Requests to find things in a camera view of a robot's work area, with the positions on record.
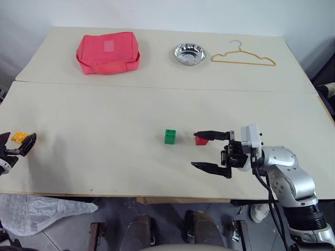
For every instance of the red toy cube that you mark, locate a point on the red toy cube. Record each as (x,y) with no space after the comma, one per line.
(201,142)

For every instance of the yellow toy cube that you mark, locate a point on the yellow toy cube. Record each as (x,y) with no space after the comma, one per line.
(19,136)

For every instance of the white shoe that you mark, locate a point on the white shoe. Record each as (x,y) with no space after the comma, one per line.
(259,213)

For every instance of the golden clothes hanger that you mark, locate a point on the golden clothes hanger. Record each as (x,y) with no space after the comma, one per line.
(243,63)

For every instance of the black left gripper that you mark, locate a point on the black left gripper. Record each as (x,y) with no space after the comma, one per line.
(9,157)

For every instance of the dark brown rounded shape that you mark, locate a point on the dark brown rounded shape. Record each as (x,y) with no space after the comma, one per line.
(202,227)
(141,230)

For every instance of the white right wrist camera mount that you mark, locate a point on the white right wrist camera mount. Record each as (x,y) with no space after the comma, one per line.
(251,137)

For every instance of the red fabric pouch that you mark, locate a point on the red fabric pouch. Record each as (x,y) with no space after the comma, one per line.
(107,53)

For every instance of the dark bag with beige patch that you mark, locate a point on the dark bag with beige patch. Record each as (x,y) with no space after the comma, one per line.
(327,96)

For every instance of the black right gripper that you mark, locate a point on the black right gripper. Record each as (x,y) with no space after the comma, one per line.
(234,154)

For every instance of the green toy cube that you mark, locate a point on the green toy cube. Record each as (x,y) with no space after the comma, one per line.
(170,137)

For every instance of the shiny steel bowl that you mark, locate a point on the shiny steel bowl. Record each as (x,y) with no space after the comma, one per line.
(189,54)

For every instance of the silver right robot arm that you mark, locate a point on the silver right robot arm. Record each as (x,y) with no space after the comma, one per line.
(301,180)

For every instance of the white crumpled plastic sheet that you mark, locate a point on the white crumpled plastic sheet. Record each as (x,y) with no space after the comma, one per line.
(36,211)

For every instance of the rusty metal bar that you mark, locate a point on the rusty metal bar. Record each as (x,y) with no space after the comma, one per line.
(242,235)
(95,236)

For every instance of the crumpled silver foil scrap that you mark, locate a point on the crumpled silver foil scrap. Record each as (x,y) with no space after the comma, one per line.
(234,234)

